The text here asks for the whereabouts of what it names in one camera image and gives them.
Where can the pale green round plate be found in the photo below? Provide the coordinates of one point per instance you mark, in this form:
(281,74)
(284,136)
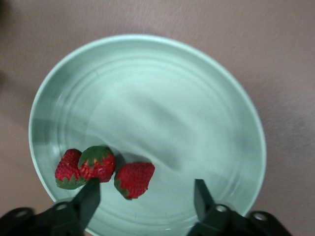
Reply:
(172,110)

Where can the red strawberry green calyx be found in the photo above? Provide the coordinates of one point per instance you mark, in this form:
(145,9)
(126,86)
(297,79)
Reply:
(134,179)
(101,167)
(66,167)

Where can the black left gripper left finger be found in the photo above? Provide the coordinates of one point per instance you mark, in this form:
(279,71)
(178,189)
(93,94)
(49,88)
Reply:
(83,209)

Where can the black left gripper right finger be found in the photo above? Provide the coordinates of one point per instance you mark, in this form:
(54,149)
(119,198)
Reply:
(206,209)

